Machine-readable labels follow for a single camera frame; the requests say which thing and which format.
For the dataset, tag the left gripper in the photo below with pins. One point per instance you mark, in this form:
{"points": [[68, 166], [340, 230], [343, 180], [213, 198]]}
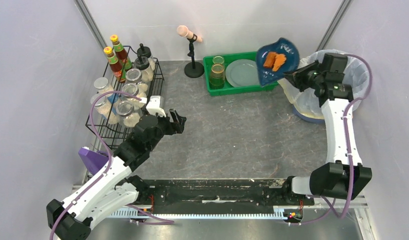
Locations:
{"points": [[173, 122]]}

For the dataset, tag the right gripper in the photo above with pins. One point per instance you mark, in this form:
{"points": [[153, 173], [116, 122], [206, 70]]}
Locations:
{"points": [[302, 75]]}

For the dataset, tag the dark blue leaf plate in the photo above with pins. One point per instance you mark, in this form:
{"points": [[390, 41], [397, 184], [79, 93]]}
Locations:
{"points": [[268, 76]]}

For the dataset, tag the glass jar silver rim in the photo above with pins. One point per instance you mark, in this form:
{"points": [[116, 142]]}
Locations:
{"points": [[137, 90]]}

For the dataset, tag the small glass jar rice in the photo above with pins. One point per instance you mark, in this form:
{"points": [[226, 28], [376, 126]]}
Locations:
{"points": [[135, 76]]}

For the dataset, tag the amber glass cup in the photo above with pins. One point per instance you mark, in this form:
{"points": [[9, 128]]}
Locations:
{"points": [[217, 69]]}

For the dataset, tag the blue label spice jar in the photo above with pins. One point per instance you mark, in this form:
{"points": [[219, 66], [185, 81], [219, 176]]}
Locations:
{"points": [[106, 109], [103, 85]]}

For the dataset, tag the black lid spice jar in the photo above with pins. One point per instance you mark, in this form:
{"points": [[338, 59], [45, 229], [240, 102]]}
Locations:
{"points": [[142, 63]]}

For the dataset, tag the grey round plate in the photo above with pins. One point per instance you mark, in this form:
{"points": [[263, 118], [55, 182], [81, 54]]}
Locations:
{"points": [[242, 73]]}

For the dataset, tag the sauce bottle yellow cap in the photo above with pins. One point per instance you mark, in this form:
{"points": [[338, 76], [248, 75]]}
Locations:
{"points": [[115, 64]]}

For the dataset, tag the green glass cup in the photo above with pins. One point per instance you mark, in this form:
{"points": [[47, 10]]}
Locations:
{"points": [[218, 59]]}

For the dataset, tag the black knob lid jar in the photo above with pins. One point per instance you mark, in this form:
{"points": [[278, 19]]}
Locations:
{"points": [[145, 51]]}

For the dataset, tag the smoky grey glass cup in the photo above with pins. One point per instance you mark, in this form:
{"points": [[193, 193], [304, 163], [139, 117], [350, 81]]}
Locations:
{"points": [[216, 82]]}

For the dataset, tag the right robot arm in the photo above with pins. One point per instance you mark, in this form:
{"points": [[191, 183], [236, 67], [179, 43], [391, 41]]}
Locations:
{"points": [[343, 175]]}

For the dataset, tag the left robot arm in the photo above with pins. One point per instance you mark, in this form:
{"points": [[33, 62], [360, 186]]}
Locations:
{"points": [[112, 187]]}

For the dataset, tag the trash bin with plastic bag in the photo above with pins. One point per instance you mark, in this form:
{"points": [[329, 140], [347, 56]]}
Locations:
{"points": [[306, 105]]}

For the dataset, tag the orange breaded food piece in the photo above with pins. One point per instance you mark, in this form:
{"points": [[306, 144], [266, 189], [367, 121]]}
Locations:
{"points": [[279, 61]]}

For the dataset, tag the brown fried food piece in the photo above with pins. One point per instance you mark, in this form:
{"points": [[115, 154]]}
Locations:
{"points": [[270, 60]]}

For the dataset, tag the black microphone stand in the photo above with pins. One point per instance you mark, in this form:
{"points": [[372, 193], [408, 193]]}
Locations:
{"points": [[193, 69]]}

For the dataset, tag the green plastic tray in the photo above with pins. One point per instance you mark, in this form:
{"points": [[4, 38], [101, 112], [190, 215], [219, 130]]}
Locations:
{"points": [[228, 88]]}

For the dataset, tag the purple plastic base cover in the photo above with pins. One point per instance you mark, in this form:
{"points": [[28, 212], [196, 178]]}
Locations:
{"points": [[93, 160]]}

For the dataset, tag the beige microphone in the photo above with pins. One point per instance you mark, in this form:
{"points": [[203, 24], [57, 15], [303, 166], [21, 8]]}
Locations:
{"points": [[183, 31]]}

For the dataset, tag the black wire rack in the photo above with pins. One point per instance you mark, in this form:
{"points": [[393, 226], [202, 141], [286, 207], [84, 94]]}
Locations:
{"points": [[114, 134]]}

